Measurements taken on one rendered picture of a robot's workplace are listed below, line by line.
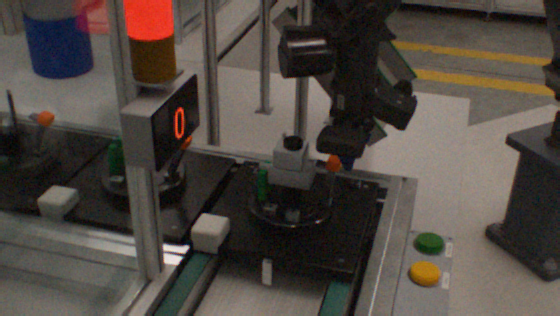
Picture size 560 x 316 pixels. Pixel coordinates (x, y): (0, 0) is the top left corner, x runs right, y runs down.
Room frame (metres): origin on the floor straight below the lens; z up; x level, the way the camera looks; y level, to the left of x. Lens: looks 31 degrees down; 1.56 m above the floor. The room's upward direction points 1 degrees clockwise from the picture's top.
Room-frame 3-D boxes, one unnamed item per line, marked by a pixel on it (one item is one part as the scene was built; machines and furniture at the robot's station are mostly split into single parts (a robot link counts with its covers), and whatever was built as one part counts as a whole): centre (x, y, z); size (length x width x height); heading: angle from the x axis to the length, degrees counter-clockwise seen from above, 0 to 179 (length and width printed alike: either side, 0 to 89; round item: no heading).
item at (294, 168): (0.84, -0.01, 1.06); 0.08 x 0.04 x 0.07; 75
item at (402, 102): (0.81, -0.15, 1.18); 0.07 x 0.07 x 0.06; 73
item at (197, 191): (0.91, 0.23, 1.01); 0.24 x 0.24 x 0.13; 74
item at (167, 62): (0.69, 0.15, 1.28); 0.05 x 0.05 x 0.05
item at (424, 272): (0.70, -0.20, 0.96); 0.04 x 0.04 x 0.02
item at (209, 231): (0.77, 0.10, 0.97); 0.05 x 0.05 x 0.04; 74
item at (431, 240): (0.77, -0.22, 0.96); 0.04 x 0.04 x 0.02
